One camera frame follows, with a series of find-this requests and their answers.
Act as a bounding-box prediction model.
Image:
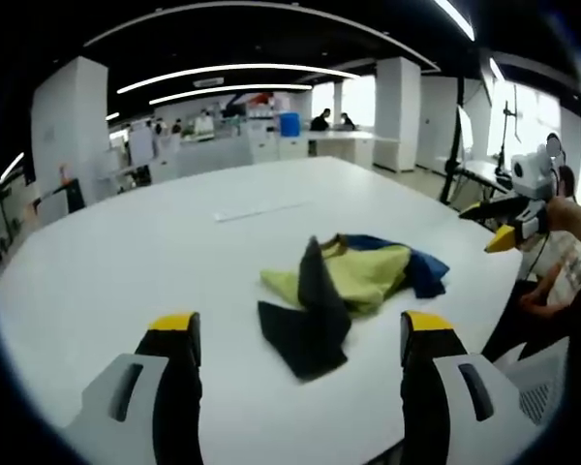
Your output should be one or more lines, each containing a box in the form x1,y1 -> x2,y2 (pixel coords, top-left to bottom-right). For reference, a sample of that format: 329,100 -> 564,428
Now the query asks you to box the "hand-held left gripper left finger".
62,311 -> 204,465

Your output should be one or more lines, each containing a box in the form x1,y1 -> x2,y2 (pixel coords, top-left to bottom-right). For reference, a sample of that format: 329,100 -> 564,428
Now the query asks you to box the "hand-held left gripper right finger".
399,310 -> 532,465

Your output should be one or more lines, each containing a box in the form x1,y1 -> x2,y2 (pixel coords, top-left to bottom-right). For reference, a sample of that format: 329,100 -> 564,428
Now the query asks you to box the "person's right hand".
544,197 -> 581,234

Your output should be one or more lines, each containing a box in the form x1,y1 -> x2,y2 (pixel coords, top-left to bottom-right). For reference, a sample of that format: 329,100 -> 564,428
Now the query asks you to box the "black side table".
456,159 -> 515,196

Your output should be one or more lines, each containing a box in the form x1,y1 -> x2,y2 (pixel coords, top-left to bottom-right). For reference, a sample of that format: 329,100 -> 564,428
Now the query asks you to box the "black clamp stand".
492,100 -> 525,171

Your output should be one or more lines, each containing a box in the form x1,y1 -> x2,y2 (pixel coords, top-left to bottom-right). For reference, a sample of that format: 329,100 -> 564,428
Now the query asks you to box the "black tripod stand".
438,77 -> 468,205

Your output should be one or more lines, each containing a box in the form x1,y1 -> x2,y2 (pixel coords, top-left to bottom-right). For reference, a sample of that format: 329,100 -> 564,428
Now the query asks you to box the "white mesh chair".
492,336 -> 573,427

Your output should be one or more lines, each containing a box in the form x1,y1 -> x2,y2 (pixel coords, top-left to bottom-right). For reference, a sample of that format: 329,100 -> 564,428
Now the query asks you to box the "white counter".
306,129 -> 401,171

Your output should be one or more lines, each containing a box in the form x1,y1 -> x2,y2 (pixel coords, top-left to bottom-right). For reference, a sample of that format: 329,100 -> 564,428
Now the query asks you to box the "ceiling light strip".
116,62 -> 360,96
148,82 -> 314,107
434,0 -> 476,43

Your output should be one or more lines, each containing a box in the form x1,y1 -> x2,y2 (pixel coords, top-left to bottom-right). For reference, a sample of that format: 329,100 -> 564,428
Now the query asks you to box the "black orange cart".
51,176 -> 87,215

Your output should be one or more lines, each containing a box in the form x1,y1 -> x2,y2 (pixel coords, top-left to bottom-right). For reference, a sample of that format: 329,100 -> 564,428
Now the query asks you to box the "blue barrel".
278,111 -> 302,139

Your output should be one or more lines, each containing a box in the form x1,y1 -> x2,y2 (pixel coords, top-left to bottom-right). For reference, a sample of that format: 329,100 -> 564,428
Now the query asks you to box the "white board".
127,122 -> 157,167

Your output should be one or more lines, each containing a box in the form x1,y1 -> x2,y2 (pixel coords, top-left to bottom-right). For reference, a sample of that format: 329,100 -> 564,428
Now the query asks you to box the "white cabinet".
246,120 -> 280,165

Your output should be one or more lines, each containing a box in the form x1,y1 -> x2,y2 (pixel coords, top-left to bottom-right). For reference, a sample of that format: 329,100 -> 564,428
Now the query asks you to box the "thin black cable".
526,235 -> 552,283

